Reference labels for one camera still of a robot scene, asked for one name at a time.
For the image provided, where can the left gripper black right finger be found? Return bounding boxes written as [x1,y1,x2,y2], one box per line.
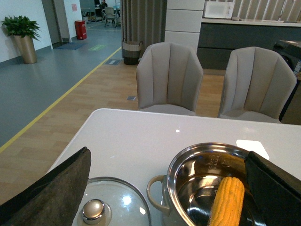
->
[245,151,301,226]

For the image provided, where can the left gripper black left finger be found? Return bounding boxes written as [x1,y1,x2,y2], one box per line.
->
[0,147,91,226]

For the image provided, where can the yellow corn cob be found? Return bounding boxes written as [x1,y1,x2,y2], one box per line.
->
[208,177,245,226]

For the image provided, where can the glass pot lid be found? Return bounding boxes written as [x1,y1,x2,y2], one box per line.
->
[72,177,151,226]

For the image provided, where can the stainless steel pot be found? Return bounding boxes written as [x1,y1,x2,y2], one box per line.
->
[147,143,265,226]

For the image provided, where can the beige chair right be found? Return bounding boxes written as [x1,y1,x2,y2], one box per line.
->
[218,47,286,123]

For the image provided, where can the beige chair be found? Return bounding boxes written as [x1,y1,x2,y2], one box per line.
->
[136,42,203,116]
[218,47,286,123]

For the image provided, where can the beige chair left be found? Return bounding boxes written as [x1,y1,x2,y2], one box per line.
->
[136,42,203,116]

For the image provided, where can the dark kitchen counter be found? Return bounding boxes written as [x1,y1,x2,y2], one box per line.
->
[197,19,301,70]

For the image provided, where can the red cabinet box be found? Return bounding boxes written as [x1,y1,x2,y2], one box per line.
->
[75,20,87,40]

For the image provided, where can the woven laundry basket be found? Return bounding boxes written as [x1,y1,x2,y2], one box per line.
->
[122,38,143,65]

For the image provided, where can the potted green plant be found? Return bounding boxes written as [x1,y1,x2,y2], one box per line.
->
[2,16,40,64]

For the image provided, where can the grey office chair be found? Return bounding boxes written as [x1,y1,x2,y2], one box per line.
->
[103,7,117,27]

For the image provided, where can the white microwave oven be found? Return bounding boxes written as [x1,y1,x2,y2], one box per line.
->
[203,1,235,19]

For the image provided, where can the white pillar cabinet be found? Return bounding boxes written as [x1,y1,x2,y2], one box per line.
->
[164,0,205,52]

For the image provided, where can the grey curtain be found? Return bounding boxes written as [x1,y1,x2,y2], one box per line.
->
[120,0,167,55]

